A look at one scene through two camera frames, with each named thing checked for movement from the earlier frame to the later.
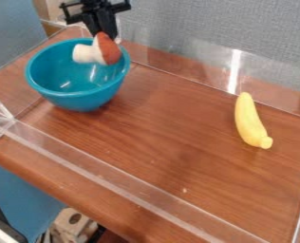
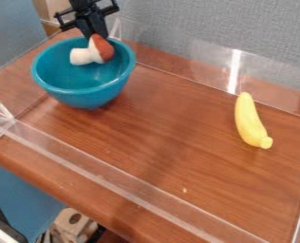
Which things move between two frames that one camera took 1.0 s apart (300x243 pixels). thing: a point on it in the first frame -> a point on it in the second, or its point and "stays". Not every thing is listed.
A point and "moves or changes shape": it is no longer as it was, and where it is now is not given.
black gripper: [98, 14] -> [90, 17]
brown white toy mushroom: [103, 50] moves or changes shape
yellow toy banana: [250, 124] stays
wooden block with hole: [73, 227] stays
